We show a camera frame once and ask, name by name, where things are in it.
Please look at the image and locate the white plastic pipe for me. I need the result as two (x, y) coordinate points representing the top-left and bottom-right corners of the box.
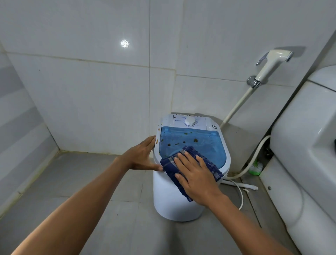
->
(220, 180), (259, 191)

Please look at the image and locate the blue translucent washer lid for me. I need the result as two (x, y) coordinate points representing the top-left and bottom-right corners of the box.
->
(159, 126), (227, 174)

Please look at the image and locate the person's left forearm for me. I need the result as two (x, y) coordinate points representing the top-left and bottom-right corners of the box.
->
(10, 156), (130, 255)

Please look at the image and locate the white power cable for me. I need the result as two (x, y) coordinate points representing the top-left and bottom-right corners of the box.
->
(223, 179), (244, 210)

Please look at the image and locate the white mini washing machine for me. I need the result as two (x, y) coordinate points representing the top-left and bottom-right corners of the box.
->
(153, 113), (231, 223)

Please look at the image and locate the white water hose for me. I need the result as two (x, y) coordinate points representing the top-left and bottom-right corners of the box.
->
(225, 135), (271, 181)

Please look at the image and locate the green and white toilet brush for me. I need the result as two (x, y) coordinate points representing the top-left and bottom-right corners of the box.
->
(248, 160), (264, 176)

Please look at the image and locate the white bidet sprayer hose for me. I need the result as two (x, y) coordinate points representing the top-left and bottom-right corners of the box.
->
(219, 86), (254, 129)

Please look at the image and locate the person's left hand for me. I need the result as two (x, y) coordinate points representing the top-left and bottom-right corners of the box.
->
(119, 135), (164, 173)

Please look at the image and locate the person's right hand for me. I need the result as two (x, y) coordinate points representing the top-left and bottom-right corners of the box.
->
(173, 151), (224, 207)

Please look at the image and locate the white ceramic toilet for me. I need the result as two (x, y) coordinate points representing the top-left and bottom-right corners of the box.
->
(258, 64), (336, 255)

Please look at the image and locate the person's right forearm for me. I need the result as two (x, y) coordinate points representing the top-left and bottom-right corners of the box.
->
(203, 193), (294, 255)

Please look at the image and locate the chrome sprayer wall holder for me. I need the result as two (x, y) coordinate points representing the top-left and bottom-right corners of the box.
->
(247, 75), (261, 89)

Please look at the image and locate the blue checked cloth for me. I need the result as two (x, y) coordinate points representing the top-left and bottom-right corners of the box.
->
(160, 146), (224, 203)

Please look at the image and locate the white bidet sprayer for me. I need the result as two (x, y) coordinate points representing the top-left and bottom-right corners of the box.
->
(255, 49), (294, 83)

